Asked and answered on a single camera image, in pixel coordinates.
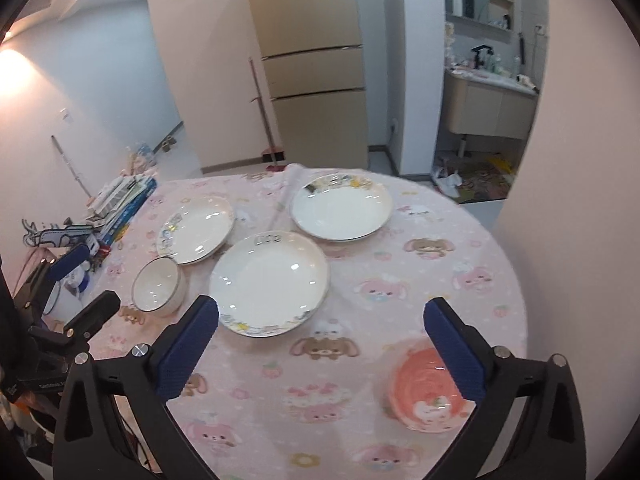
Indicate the white plastic bag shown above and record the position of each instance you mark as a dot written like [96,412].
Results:
[447,180]

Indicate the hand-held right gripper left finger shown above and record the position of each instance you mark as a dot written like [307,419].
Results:
[187,352]

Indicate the black hanging brush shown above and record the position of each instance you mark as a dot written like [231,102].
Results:
[522,50]

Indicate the blue thick book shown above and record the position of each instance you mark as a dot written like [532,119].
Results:
[130,210]

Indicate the grey striped long box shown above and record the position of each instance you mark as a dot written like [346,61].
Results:
[117,192]

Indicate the colourful bath mat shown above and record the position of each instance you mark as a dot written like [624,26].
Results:
[480,175]

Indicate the black faucet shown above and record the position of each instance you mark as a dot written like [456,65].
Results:
[481,55]

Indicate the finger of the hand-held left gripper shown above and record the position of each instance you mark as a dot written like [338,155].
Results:
[97,312]
[70,262]

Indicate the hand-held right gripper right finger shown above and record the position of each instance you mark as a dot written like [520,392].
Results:
[455,355]

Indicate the beige three-door fridge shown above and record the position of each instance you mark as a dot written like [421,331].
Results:
[310,75]

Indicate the white ribbed bowl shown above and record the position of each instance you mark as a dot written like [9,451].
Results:
[156,285]

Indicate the white cartoon print plate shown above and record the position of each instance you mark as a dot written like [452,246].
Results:
[270,285]
[197,227]
[341,210]

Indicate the thin metal rod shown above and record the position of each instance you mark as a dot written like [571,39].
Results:
[70,165]

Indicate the brown slippers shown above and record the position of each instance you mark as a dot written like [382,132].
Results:
[167,145]

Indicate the white wall socket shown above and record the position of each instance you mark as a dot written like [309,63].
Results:
[539,27]

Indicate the pink cartoon print tablecloth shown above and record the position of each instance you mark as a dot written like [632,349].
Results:
[350,310]

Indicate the white hair dryer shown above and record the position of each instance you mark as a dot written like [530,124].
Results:
[525,80]

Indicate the pink rabbit print bowl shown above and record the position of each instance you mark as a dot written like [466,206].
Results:
[420,395]

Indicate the beige bathroom vanity cabinet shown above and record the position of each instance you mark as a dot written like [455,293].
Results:
[490,110]

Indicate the white wall switch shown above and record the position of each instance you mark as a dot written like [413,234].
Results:
[66,116]

